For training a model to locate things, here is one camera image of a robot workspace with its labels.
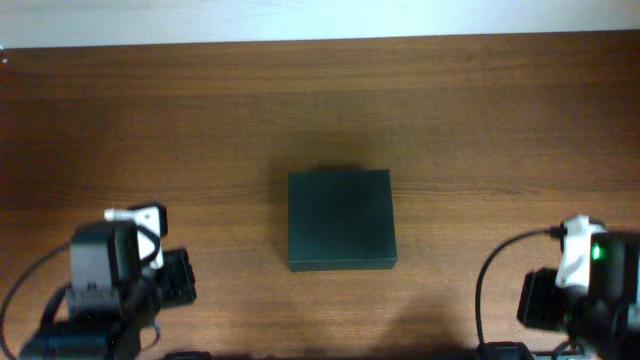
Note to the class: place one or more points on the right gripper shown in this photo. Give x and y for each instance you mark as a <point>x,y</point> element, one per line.
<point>535,286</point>

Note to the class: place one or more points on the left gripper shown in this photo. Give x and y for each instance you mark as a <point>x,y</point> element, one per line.
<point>183,261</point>

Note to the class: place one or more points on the black box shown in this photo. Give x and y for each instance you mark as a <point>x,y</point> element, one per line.
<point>341,220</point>

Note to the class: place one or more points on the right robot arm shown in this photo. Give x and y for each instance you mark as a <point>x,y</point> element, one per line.
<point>592,297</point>

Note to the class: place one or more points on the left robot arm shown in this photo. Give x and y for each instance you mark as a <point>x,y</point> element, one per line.
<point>121,278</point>

